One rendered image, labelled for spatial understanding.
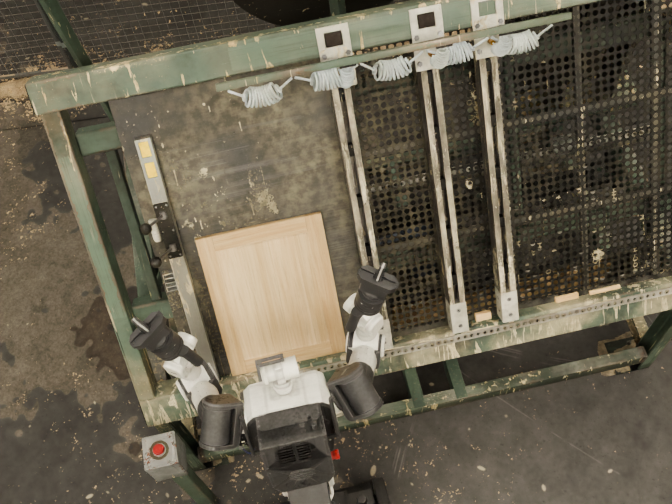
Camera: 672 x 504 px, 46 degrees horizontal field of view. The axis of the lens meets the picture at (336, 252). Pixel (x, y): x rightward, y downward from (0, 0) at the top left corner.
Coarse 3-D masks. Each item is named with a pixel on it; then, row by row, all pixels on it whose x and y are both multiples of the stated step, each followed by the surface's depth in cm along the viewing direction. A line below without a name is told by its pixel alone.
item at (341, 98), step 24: (336, 24) 240; (336, 48) 242; (336, 96) 252; (336, 120) 257; (360, 168) 263; (360, 192) 269; (360, 216) 274; (360, 240) 274; (360, 264) 286; (384, 312) 287
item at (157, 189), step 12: (156, 156) 258; (144, 168) 256; (156, 168) 257; (156, 180) 259; (156, 192) 260; (180, 240) 272; (180, 264) 272; (180, 276) 274; (180, 288) 276; (192, 288) 277; (192, 300) 278; (192, 312) 280; (192, 324) 282; (204, 324) 286; (204, 336) 285; (204, 348) 287; (204, 360) 289; (216, 372) 292
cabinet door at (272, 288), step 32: (288, 224) 274; (320, 224) 275; (224, 256) 276; (256, 256) 277; (288, 256) 279; (320, 256) 280; (224, 288) 281; (256, 288) 283; (288, 288) 284; (320, 288) 286; (224, 320) 286; (256, 320) 288; (288, 320) 290; (320, 320) 292; (256, 352) 294; (288, 352) 295; (320, 352) 297
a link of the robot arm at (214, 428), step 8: (200, 400) 252; (200, 408) 248; (200, 416) 247; (208, 416) 241; (216, 416) 241; (224, 416) 241; (208, 424) 241; (216, 424) 241; (224, 424) 242; (208, 432) 242; (216, 432) 241; (224, 432) 242; (200, 440) 244; (208, 440) 242; (216, 440) 242; (224, 440) 243
